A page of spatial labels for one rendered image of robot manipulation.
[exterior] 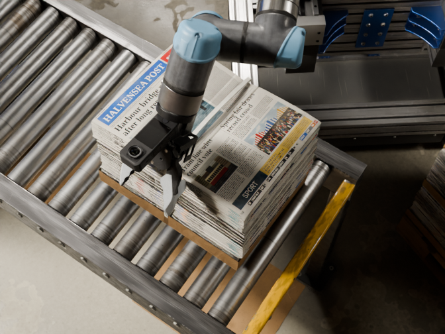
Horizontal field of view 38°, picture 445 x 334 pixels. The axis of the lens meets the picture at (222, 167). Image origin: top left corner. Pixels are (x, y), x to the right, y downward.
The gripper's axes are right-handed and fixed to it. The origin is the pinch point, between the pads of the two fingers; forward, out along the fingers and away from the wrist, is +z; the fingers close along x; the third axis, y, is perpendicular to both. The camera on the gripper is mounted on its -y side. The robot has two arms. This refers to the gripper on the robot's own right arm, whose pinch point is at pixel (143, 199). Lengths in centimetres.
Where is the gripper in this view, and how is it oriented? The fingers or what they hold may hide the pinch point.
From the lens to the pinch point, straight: 124.8
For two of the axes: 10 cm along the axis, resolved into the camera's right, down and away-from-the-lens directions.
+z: -3.0, 8.0, 5.2
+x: -8.2, -5.0, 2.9
